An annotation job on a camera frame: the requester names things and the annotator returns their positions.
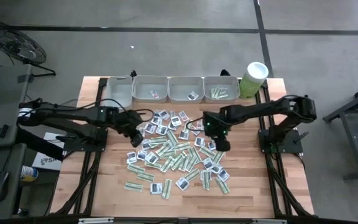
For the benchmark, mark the black aluminium frame rail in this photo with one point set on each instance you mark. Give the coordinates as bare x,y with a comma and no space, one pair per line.
274,186
284,186
92,186
101,90

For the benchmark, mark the green disinfectant wipes canister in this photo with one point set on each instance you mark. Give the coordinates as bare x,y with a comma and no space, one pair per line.
253,81

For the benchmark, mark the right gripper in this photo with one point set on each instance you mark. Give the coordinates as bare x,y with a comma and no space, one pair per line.
216,124

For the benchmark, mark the light grey plastic bin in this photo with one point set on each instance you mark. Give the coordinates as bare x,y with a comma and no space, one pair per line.
145,87
233,85
118,93
180,88

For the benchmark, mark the white printed cardboard box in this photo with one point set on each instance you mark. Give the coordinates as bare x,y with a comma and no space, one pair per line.
47,161

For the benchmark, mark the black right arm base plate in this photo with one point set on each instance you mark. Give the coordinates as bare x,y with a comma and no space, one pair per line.
291,144

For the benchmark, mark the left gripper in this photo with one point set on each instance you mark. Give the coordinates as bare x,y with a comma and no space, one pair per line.
129,123

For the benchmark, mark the black table edge bar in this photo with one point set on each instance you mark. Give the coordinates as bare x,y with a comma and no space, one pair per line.
141,221

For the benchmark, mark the black aluminium frame brace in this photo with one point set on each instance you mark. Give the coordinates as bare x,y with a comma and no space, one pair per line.
73,196
296,199

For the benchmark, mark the grey metal bracket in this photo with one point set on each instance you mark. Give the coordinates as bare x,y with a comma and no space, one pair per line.
95,221
269,221

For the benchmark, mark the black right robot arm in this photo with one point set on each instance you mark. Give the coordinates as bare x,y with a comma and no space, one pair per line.
259,109

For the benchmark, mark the black clamp lever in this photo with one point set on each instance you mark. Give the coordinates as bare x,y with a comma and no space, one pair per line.
301,137

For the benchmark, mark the grey metal cart frame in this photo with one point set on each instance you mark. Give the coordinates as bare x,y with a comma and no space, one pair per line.
353,140

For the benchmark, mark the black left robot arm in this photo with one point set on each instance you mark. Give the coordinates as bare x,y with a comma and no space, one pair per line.
67,113

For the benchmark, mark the black rounded clamp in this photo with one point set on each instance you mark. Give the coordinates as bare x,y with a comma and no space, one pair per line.
133,74
225,72

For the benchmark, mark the black floor fan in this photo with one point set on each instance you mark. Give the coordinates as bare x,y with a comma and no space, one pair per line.
12,43

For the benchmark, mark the grey desk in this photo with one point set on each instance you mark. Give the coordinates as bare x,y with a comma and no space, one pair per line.
2,87

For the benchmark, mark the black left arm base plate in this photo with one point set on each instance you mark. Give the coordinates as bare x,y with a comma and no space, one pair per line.
85,147

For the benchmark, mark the white yellow can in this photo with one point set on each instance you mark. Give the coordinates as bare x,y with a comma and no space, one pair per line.
29,173

